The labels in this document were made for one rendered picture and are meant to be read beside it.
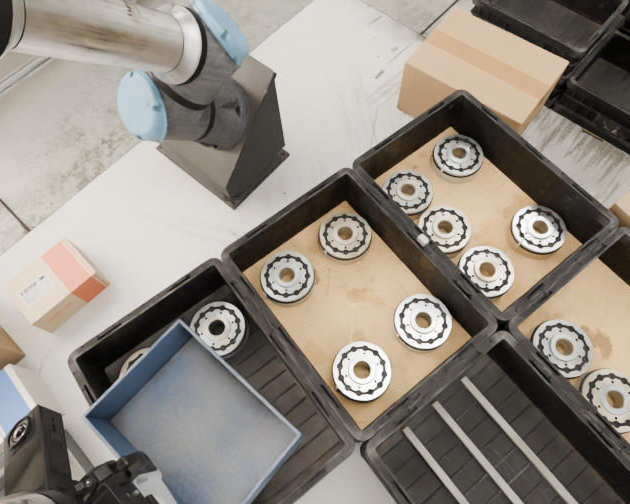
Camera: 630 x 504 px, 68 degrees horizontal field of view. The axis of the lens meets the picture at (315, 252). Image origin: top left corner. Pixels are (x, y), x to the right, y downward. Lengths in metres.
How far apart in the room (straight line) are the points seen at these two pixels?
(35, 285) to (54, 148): 1.35
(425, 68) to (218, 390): 0.85
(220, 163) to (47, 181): 1.38
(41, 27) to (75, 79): 2.02
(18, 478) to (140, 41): 0.52
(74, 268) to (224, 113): 0.46
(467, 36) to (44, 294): 1.11
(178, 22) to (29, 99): 1.95
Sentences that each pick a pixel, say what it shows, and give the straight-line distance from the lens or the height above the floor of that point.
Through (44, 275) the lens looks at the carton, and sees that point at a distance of 1.15.
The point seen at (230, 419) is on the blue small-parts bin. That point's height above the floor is 1.07.
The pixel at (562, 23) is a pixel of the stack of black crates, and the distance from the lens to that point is 1.98.
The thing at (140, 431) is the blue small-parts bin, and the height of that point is 1.08.
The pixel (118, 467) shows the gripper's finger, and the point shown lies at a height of 1.23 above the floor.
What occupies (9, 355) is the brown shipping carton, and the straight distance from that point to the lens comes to 1.17.
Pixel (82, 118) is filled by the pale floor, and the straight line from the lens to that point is 2.47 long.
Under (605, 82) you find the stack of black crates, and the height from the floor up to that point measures 0.38.
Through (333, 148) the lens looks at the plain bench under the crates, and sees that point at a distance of 1.21.
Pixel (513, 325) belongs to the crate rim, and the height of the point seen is 0.93.
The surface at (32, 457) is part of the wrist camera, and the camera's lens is 0.47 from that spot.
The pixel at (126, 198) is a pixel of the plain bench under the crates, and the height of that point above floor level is 0.70.
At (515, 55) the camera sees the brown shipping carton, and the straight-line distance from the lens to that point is 1.25.
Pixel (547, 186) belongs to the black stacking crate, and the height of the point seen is 0.89.
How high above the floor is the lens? 1.68
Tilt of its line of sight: 67 degrees down
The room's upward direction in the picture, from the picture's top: 6 degrees counter-clockwise
